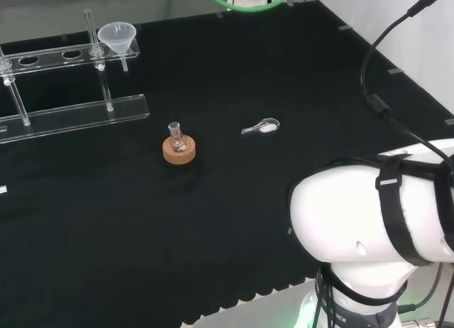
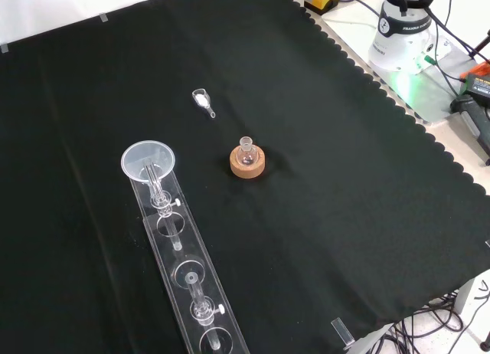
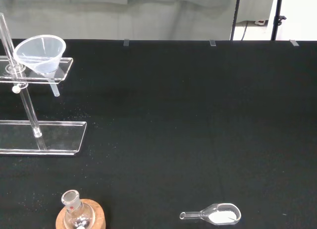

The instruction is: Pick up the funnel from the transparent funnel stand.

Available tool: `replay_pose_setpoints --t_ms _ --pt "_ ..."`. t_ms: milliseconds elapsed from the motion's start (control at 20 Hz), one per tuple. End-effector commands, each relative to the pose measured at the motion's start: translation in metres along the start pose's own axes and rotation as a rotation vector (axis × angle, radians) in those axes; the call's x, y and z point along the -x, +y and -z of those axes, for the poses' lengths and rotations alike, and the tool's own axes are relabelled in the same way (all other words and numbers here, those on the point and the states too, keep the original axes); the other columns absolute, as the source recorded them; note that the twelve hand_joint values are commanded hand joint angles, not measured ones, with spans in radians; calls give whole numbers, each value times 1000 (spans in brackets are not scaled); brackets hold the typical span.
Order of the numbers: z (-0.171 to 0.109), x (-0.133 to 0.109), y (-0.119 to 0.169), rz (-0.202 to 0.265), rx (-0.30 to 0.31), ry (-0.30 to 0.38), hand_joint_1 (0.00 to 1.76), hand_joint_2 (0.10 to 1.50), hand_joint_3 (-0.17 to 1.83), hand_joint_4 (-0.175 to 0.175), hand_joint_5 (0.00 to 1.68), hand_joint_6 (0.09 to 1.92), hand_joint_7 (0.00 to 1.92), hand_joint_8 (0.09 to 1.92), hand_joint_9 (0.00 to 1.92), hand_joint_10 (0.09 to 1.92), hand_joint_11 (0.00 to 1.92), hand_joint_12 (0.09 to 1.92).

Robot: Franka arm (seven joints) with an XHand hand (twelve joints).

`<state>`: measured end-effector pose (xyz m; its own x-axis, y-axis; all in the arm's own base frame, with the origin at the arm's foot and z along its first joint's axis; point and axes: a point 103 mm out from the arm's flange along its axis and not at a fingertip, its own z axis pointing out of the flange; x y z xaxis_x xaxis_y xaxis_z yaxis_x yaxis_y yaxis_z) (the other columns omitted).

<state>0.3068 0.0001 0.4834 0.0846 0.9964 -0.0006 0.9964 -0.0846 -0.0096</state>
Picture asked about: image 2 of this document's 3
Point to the clear plastic funnel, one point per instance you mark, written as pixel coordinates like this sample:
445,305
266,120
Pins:
142,160

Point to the glass weighing funnel with powder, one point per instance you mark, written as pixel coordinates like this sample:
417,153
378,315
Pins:
200,98

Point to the clear acrylic funnel stand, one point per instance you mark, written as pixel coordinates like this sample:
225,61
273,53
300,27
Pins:
199,262

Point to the small round-bottom glass flask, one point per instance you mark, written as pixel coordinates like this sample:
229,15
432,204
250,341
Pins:
245,155

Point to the black bench cloth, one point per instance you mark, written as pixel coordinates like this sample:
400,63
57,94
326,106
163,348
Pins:
306,185

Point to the clear plastic clip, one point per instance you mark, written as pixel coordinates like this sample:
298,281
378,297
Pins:
342,333

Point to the clear tape strip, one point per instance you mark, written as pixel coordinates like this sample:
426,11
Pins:
103,18
4,48

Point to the black clamp device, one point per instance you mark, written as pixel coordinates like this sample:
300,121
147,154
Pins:
472,116

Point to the black and orange power adapter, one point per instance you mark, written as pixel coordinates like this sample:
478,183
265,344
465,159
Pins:
478,84

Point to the grey metal base plate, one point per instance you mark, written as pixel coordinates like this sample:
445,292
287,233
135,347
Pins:
425,93

